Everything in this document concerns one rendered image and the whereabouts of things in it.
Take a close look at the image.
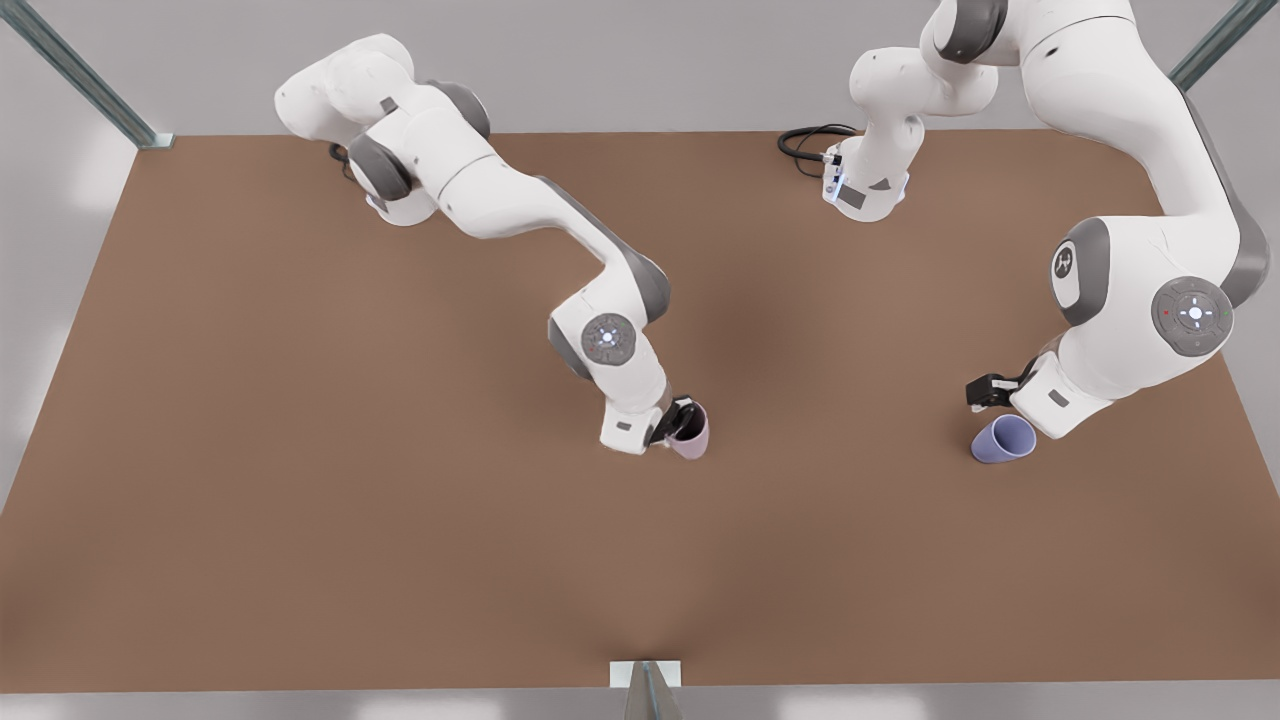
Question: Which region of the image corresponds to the pink cup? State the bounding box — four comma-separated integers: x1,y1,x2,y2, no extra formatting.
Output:
664,402,710,461

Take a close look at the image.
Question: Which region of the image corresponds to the purple cup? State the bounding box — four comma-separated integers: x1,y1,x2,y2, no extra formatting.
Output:
970,414,1038,465

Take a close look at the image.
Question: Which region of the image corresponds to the silver frame post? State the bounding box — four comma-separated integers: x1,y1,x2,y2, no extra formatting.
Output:
0,0,175,151
610,660,683,720
1168,0,1280,93

